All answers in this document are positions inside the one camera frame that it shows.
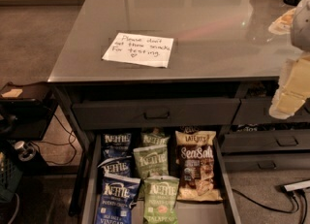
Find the dark side table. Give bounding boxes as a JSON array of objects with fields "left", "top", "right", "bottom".
[{"left": 0, "top": 81, "right": 58, "bottom": 141}]

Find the front blue Kettle chip bag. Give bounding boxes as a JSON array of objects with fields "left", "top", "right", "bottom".
[{"left": 95, "top": 174, "right": 140, "bottom": 224}]

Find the top left drawer front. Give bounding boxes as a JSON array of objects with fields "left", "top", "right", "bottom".
[{"left": 72, "top": 98, "right": 240, "bottom": 130}]

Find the middle green Kettle chip bag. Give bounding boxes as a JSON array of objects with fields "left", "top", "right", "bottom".
[{"left": 133, "top": 144, "right": 169, "bottom": 179}]

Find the back green Kettle chip bag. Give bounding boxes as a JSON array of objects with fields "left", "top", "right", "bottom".
[{"left": 141, "top": 133, "right": 170, "bottom": 146}]

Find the grey power strip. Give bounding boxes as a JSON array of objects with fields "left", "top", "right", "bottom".
[{"left": 284, "top": 180, "right": 310, "bottom": 192}]

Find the white handwritten paper note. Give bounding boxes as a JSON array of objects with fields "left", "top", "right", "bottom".
[{"left": 102, "top": 33, "right": 173, "bottom": 68}]

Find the open middle drawer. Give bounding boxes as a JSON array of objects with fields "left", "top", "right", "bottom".
[{"left": 81, "top": 136, "right": 241, "bottom": 224}]

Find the black cable on floor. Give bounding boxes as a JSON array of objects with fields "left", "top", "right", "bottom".
[{"left": 232, "top": 187, "right": 308, "bottom": 224}]

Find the top right drawer front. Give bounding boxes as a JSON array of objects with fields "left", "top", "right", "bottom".
[{"left": 232, "top": 97, "right": 310, "bottom": 125}]

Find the right bottom drawer front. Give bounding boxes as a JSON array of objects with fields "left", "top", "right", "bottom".
[{"left": 223, "top": 153, "right": 310, "bottom": 171}]

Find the middle blue Kettle chip bag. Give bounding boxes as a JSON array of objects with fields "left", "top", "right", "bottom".
[{"left": 98, "top": 156, "right": 131, "bottom": 177}]

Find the blue kettle chip bag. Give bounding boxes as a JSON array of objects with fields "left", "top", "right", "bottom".
[
  {"left": 95, "top": 174, "right": 140, "bottom": 224},
  {"left": 98, "top": 156, "right": 131, "bottom": 177},
  {"left": 102, "top": 133, "right": 132, "bottom": 158}
]

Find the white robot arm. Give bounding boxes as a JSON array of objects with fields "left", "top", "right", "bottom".
[{"left": 268, "top": 0, "right": 310, "bottom": 119}]

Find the back blue Kettle chip bag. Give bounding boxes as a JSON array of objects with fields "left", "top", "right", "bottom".
[{"left": 102, "top": 133, "right": 132, "bottom": 158}]

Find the green plastic crate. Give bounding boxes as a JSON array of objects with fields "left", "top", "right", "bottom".
[{"left": 0, "top": 152, "right": 22, "bottom": 203}]

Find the chip bag behind brown bag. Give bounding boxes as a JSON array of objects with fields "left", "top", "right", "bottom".
[{"left": 179, "top": 126, "right": 201, "bottom": 134}]

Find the black thin cable left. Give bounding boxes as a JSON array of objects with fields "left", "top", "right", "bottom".
[{"left": 30, "top": 113, "right": 78, "bottom": 167}]

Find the silver round knob object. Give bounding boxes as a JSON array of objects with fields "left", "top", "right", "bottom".
[{"left": 14, "top": 141, "right": 36, "bottom": 162}]

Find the brown sea salt chip bag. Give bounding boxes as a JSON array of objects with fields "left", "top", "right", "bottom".
[{"left": 175, "top": 131, "right": 222, "bottom": 202}]

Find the green kettle chip bag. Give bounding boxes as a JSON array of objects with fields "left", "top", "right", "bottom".
[
  {"left": 141, "top": 133, "right": 170, "bottom": 146},
  {"left": 133, "top": 144, "right": 169, "bottom": 179},
  {"left": 143, "top": 176, "right": 179, "bottom": 224}
]

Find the front green Kettle chip bag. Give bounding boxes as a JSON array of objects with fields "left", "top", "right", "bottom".
[{"left": 143, "top": 176, "right": 179, "bottom": 224}]

